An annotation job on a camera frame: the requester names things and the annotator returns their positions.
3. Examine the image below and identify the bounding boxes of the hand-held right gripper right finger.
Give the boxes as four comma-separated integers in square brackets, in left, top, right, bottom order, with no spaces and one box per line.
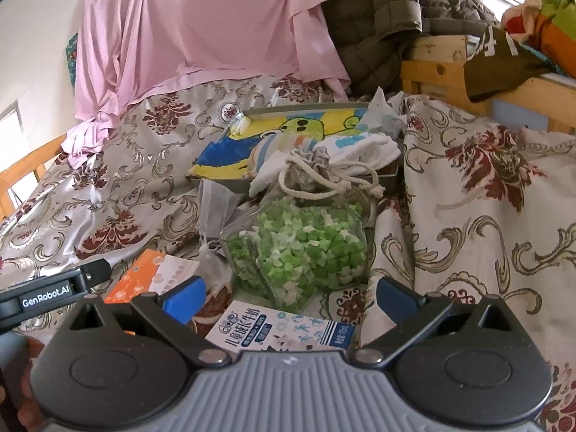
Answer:
[350,276,520,366]

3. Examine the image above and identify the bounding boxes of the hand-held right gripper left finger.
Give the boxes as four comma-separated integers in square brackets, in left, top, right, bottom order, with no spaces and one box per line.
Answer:
[67,275,233,367]

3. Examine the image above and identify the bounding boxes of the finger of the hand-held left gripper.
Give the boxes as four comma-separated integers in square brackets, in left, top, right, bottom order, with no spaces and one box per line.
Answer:
[72,258,112,289]

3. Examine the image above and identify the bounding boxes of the glass jar of green stars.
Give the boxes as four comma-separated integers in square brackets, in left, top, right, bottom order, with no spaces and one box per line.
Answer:
[220,189,375,314]

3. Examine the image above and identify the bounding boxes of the white drawstring pouch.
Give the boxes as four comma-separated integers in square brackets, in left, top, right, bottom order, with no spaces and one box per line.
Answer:
[276,132,401,202]

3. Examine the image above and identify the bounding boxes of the striped printed cloth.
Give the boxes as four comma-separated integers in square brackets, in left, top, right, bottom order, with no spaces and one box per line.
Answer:
[249,135,298,198]

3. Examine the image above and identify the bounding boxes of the cartoon printed tray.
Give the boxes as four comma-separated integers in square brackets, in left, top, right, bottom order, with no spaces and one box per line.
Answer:
[188,101,402,186]

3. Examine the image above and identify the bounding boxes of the orange tissue packet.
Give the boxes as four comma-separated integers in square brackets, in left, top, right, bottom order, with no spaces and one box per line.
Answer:
[103,249,201,305]

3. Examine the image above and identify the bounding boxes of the blue white milk carton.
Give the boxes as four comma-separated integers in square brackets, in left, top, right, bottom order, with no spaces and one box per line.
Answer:
[204,299,357,357]

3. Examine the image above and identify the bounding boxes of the floral satin blanket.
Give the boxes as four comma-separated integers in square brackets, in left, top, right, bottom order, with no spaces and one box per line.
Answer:
[0,74,576,432]

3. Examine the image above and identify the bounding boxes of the window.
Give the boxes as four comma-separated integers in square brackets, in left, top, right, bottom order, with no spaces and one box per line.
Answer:
[0,101,24,172]

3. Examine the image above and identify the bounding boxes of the crumpled white plastic bag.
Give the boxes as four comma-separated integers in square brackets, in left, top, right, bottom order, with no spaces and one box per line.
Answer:
[359,87,408,141]

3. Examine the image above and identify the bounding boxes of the pale blue panel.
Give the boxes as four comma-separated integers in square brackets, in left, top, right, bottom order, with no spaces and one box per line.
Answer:
[490,98,552,132]

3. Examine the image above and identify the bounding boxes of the olive quilted jacket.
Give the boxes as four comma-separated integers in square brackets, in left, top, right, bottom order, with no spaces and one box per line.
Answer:
[321,0,498,100]

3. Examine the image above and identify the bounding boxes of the pink hanging curtain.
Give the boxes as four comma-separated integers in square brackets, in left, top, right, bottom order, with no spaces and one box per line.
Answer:
[60,0,363,168]

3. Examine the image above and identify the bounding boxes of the white mattress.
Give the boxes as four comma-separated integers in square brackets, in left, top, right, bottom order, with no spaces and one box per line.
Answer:
[537,72,576,86]

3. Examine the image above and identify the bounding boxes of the colourful patchwork cloth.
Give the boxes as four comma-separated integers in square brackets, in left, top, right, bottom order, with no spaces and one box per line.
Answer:
[501,0,576,79]

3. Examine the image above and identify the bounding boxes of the wooden bed rail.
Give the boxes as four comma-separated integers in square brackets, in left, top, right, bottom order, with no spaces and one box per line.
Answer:
[0,132,69,222]

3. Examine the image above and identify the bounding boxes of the small colourful wall poster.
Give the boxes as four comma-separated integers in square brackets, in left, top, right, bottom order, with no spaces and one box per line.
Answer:
[65,31,80,87]

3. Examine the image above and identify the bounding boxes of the wooden bunk bed frame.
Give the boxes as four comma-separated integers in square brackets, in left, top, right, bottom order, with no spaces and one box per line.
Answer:
[400,33,576,135]

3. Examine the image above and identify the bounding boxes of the olive brown cloth white strings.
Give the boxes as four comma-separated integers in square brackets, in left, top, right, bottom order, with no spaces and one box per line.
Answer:
[463,24,556,103]

